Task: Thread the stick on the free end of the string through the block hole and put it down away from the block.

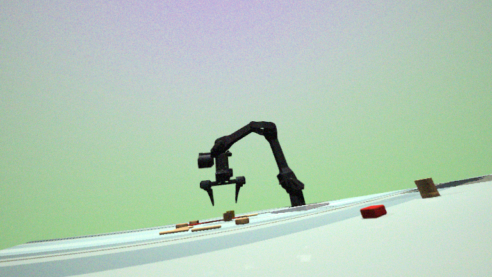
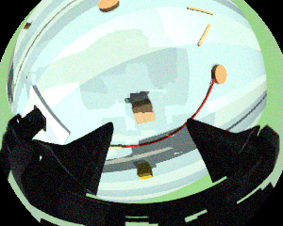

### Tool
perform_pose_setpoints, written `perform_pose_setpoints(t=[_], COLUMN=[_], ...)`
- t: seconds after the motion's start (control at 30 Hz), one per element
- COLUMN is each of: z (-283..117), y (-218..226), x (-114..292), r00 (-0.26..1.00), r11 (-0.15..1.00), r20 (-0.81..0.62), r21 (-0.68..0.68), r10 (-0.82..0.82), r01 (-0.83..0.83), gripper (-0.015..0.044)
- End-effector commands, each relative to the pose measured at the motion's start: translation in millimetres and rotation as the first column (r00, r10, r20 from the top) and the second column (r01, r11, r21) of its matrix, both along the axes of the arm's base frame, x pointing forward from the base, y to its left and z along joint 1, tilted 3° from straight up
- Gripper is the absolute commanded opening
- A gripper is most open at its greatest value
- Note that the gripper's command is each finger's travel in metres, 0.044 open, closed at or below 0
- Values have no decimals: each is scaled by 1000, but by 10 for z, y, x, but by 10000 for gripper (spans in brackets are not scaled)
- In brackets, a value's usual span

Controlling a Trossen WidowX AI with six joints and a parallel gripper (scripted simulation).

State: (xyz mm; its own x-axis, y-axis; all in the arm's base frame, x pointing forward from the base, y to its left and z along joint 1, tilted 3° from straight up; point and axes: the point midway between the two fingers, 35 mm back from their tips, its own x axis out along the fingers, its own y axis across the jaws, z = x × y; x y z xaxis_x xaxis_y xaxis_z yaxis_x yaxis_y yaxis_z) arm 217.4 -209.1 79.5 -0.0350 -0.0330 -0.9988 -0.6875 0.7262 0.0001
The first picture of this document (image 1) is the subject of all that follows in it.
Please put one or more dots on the dark red short cylinder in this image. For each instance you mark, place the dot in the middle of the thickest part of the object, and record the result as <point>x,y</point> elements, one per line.
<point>373,211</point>

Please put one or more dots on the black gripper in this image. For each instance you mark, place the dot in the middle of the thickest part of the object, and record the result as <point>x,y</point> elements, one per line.
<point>207,184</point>

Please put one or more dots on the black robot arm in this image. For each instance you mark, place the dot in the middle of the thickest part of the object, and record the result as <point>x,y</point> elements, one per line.
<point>220,152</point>

